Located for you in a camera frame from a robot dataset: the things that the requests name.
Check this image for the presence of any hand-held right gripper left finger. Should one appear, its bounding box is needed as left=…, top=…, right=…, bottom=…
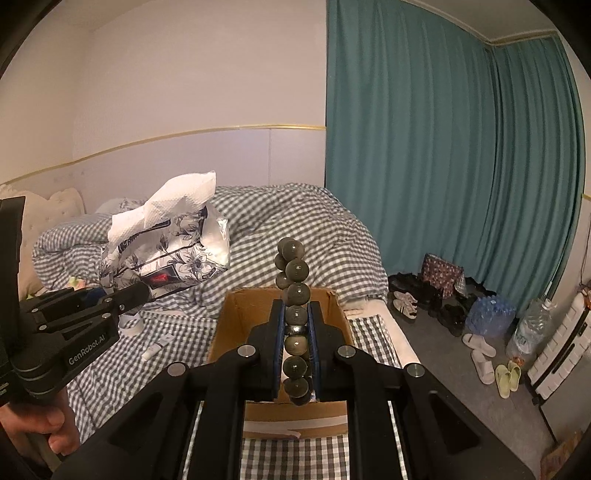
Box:
left=51, top=299, right=284, bottom=480

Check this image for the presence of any dark beaded bracelet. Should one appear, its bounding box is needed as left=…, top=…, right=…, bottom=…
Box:
left=274, top=237, right=312, bottom=407

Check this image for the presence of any floral tissue pack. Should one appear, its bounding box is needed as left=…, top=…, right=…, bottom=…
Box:
left=99, top=171, right=232, bottom=296

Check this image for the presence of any blue water bottle pack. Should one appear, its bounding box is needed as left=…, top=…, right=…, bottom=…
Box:
left=466, top=295, right=517, bottom=340

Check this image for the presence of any large clear water jug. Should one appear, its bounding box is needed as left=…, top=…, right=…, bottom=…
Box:
left=505, top=298, right=555, bottom=365

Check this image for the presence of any white slipper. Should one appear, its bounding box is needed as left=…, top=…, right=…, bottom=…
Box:
left=463, top=333, right=497, bottom=358
left=471, top=351, right=496, bottom=385

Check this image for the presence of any grey checked duvet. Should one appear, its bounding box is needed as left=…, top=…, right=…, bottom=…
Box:
left=32, top=183, right=389, bottom=319

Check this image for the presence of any orange printed carton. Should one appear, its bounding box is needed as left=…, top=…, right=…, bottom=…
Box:
left=540, top=429, right=585, bottom=472

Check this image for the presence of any cream tufted headboard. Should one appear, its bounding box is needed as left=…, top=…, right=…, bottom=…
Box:
left=0, top=185, right=86, bottom=296

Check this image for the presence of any brown cardboard box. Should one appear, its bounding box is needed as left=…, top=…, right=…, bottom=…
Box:
left=206, top=286, right=354, bottom=439

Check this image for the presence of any white ribbed suitcase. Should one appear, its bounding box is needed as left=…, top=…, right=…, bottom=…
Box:
left=526, top=286, right=591, bottom=407

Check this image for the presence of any white mattress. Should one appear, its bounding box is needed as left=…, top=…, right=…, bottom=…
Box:
left=351, top=309, right=419, bottom=370

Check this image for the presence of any small white tube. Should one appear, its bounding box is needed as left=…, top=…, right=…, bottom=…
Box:
left=141, top=342, right=174, bottom=361

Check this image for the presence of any teal curtain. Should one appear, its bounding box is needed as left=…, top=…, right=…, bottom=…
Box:
left=325, top=0, right=585, bottom=296

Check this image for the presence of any person's left hand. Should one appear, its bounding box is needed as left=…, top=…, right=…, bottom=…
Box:
left=0, top=401, right=80, bottom=467

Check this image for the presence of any floral patterned bag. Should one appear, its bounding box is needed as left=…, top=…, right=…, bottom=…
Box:
left=421, top=253, right=466, bottom=298

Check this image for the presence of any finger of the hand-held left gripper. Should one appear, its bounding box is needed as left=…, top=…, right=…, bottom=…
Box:
left=32, top=281, right=153, bottom=334
left=18, top=286, right=110, bottom=315

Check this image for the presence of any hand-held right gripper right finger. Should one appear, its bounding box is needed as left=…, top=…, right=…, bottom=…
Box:
left=308, top=300, right=527, bottom=480

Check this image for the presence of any grey checked bed sheet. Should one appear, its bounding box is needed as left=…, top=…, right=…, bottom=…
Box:
left=67, top=295, right=411, bottom=480

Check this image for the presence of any black ankle boot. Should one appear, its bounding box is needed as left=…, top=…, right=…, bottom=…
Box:
left=388, top=272, right=444, bottom=303

